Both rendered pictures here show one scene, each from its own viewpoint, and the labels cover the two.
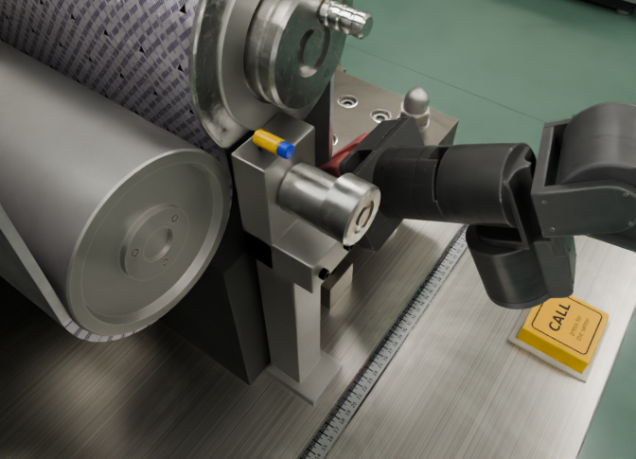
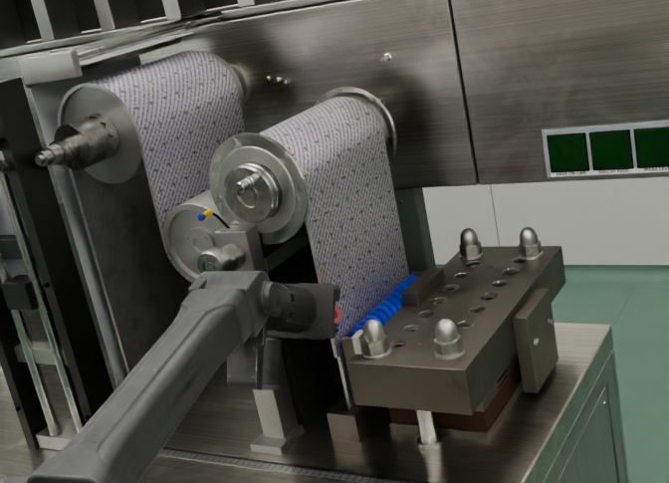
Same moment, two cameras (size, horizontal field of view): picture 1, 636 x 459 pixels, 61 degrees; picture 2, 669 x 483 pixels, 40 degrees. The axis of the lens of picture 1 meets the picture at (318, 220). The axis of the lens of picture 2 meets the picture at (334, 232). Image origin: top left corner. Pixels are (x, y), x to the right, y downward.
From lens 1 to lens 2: 1.17 m
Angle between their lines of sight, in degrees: 75
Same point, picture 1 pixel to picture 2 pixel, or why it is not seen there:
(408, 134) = (322, 293)
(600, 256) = not seen: outside the picture
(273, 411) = (248, 437)
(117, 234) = (186, 227)
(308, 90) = (248, 213)
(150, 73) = not seen: hidden behind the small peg
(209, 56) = (215, 177)
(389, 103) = (471, 339)
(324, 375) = (270, 442)
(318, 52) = (251, 198)
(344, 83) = (490, 318)
